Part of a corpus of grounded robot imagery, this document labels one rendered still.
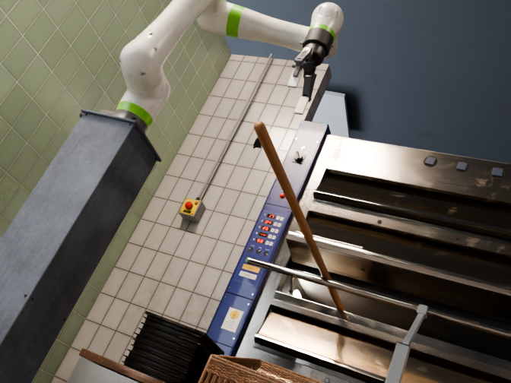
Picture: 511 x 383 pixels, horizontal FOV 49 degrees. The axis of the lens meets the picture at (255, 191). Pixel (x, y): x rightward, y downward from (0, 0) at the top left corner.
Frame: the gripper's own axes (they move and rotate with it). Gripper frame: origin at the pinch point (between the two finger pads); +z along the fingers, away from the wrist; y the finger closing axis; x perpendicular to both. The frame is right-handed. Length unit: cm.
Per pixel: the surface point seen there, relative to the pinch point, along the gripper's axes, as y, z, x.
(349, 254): -91, 12, 14
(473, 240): -103, -13, 62
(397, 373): -42, 65, 47
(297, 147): -108, -48, -33
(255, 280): -106, 31, -28
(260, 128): 25.4, 29.4, 4.2
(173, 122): -101, -44, -105
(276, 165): 8.9, 30.1, 5.6
